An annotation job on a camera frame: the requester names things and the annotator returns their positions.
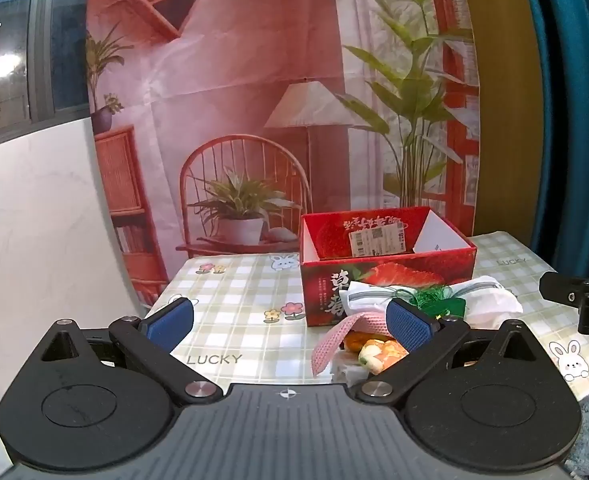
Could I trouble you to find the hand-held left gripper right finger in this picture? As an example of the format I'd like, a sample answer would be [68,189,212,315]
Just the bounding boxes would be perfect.
[357,298,543,404]

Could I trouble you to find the white plastic bag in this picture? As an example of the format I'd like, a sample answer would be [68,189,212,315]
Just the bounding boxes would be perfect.
[444,274,523,331]

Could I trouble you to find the teal curtain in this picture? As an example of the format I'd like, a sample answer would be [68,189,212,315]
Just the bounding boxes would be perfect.
[517,0,589,281]

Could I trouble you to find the orange yellow plush toy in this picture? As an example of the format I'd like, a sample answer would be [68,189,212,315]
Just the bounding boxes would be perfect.
[343,332,409,374]

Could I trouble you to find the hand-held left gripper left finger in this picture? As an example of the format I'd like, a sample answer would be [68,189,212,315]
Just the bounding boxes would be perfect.
[38,297,224,404]

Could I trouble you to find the printed room scene backdrop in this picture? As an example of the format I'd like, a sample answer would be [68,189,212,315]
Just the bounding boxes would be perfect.
[85,0,480,311]

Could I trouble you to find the window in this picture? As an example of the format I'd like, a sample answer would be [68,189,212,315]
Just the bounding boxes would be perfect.
[0,0,92,156]

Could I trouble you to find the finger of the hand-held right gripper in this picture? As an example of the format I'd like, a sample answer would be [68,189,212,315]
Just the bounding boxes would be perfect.
[539,270,589,337]

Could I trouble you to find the white pouch with grey stripe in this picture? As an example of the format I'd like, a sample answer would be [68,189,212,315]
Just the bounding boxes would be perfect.
[345,280,412,318]

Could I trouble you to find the green checked tablecloth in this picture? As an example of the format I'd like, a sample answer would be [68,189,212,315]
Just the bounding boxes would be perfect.
[144,230,589,401]

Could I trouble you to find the pink mesh strap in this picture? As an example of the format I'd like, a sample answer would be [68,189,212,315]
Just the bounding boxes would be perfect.
[311,311,390,378]

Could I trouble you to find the red strawberry print box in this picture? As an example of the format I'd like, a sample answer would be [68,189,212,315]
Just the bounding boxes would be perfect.
[299,206,476,329]

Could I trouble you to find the green ribbon bundle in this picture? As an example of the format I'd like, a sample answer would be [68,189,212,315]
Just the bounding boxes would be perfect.
[401,285,467,318]

